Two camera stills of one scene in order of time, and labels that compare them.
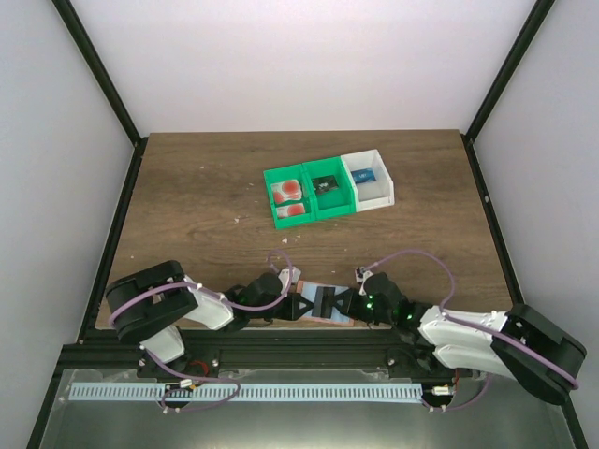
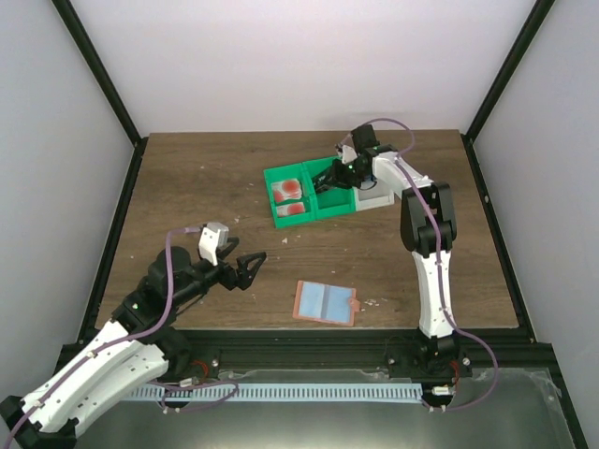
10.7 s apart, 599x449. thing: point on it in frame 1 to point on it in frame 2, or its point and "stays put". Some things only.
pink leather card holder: x=323 y=296 stays put
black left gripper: x=288 y=307 to x=229 y=271
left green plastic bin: x=287 y=174 stays put
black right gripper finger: x=346 y=302 to x=329 y=176
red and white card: x=287 y=191 stays put
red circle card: x=292 y=210 stays put
